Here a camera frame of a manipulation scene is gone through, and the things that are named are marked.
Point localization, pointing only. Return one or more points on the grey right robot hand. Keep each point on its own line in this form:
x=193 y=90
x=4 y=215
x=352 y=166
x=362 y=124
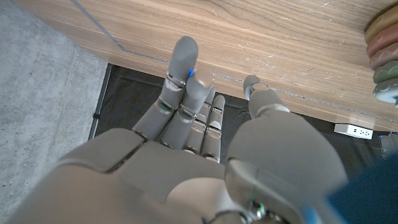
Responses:
x=155 y=174

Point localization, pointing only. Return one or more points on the small grey toy disc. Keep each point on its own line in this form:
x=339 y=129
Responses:
x=387 y=90

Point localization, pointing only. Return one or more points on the green toy disc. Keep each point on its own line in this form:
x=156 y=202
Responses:
x=387 y=73

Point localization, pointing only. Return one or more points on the dusty pink toy disc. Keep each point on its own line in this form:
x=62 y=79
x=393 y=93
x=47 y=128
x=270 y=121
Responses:
x=385 y=56

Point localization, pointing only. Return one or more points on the coral red toy disc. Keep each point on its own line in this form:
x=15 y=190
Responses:
x=384 y=42

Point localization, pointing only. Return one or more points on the large orange toy disc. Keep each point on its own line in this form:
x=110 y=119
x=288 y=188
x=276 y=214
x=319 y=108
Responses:
x=382 y=23

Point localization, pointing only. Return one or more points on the black fabric backdrop curtain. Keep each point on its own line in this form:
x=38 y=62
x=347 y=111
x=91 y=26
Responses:
x=130 y=99

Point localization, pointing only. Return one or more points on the white power strip box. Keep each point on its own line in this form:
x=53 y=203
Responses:
x=353 y=131

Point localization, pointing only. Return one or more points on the blue right wrist clip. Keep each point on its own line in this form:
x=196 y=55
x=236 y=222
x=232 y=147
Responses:
x=367 y=196

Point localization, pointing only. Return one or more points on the black backdrop frame pole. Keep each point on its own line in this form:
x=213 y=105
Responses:
x=99 y=102

